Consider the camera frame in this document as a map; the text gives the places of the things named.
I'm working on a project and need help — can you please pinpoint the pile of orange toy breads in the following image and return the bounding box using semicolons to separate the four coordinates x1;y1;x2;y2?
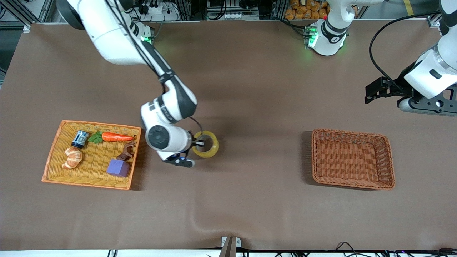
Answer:
285;0;330;20

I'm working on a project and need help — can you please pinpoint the brown wicker basket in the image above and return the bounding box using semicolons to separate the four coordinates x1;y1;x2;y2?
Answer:
311;128;396;190

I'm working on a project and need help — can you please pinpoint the toy croissant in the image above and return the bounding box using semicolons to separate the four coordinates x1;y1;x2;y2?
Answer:
62;147;83;170

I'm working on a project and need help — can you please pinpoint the white power strip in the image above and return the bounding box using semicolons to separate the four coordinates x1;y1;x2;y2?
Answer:
137;0;179;22
207;11;259;20

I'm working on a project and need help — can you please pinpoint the orange toy carrot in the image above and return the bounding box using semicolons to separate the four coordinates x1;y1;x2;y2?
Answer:
88;131;135;144

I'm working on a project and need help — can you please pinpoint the purple foam block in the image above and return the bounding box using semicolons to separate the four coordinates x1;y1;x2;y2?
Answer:
106;159;130;178

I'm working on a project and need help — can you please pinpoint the yellow tape roll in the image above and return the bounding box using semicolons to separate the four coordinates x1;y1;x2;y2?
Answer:
192;130;219;158

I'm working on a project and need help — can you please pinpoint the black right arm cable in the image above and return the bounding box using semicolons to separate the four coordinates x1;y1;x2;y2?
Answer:
104;0;205;141

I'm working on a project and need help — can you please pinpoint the aluminium frame rail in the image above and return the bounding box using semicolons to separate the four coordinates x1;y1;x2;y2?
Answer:
0;0;54;24

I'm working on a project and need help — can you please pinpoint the yellow wicker basket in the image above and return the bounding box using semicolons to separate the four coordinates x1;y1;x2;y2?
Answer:
41;120;142;190

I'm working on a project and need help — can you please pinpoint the brown toy animal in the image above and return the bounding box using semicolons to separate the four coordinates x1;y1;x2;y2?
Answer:
116;139;137;161

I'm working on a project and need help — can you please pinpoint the brown table cloth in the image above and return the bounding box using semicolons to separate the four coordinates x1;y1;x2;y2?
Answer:
0;20;457;250

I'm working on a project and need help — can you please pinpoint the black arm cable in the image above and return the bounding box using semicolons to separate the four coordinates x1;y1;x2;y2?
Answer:
104;0;205;141
369;14;440;90

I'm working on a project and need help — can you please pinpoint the metal table bracket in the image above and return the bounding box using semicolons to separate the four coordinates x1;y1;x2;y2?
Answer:
221;236;242;257

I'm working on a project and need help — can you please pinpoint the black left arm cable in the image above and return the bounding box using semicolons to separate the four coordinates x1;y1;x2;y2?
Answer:
369;14;440;90

